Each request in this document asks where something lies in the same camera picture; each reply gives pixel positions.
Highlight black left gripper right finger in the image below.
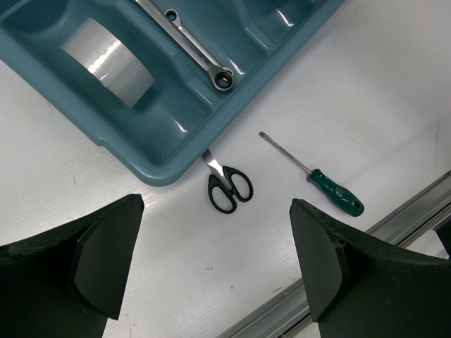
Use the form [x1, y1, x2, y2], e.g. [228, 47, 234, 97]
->
[290, 199, 450, 337]

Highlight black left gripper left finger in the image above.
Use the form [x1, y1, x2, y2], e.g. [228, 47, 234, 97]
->
[1, 194, 144, 337]

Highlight white tape roll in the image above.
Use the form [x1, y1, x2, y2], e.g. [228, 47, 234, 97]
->
[61, 18, 154, 107]

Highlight large silver ratchet wrench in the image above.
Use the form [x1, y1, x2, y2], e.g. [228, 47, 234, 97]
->
[133, 0, 235, 92]

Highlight small silver ratchet wrench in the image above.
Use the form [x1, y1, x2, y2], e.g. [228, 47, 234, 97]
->
[164, 8, 187, 36]

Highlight blue four-compartment tray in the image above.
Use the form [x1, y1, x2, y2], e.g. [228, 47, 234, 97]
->
[1, 1, 340, 187]

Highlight aluminium front rail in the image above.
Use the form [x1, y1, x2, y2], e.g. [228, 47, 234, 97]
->
[223, 174, 450, 337]

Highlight long green handled screwdriver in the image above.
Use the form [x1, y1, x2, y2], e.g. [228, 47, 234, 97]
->
[259, 132, 364, 217]

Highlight black handled scissors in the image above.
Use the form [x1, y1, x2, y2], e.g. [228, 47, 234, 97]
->
[202, 149, 254, 215]

